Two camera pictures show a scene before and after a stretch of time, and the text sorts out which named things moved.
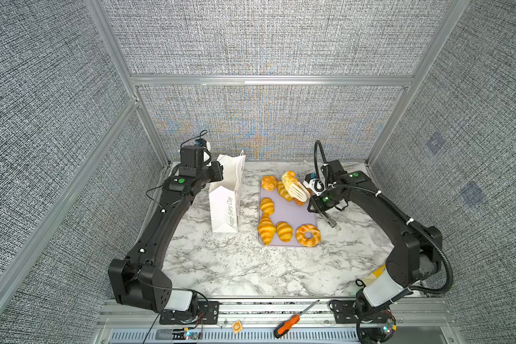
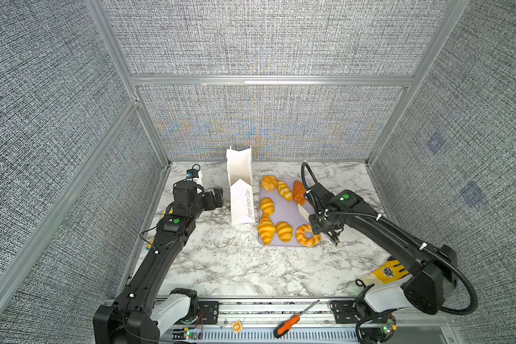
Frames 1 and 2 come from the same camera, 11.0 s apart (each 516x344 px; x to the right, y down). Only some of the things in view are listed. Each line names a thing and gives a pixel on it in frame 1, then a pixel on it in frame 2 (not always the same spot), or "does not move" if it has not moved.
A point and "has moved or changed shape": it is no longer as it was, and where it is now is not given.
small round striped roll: x=267 y=206 does not move
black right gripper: x=314 y=203 -> x=315 y=228
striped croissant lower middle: x=284 y=231 does not move
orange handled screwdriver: x=284 y=327 does not move
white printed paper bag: x=224 y=195 has moved or changed shape
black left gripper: x=217 y=171 -> x=212 y=204
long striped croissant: x=266 y=228 does not move
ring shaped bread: x=301 y=238 does not move
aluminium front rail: x=137 y=321 does not move
